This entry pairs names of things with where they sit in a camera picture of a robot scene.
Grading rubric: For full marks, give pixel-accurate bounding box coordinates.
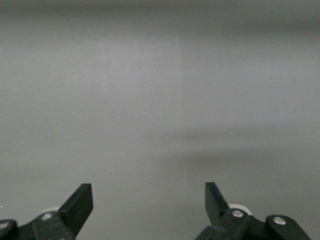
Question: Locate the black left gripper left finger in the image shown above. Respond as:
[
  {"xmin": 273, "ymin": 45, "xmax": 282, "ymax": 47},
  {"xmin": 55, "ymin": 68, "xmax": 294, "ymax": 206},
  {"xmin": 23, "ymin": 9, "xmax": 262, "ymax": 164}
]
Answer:
[{"xmin": 0, "ymin": 183, "xmax": 94, "ymax": 240}]

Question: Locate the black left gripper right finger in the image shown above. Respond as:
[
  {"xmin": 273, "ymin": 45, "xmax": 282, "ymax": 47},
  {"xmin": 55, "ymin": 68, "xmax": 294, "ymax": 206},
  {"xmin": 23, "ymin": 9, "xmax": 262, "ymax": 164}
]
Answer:
[{"xmin": 194, "ymin": 181, "xmax": 312, "ymax": 240}]

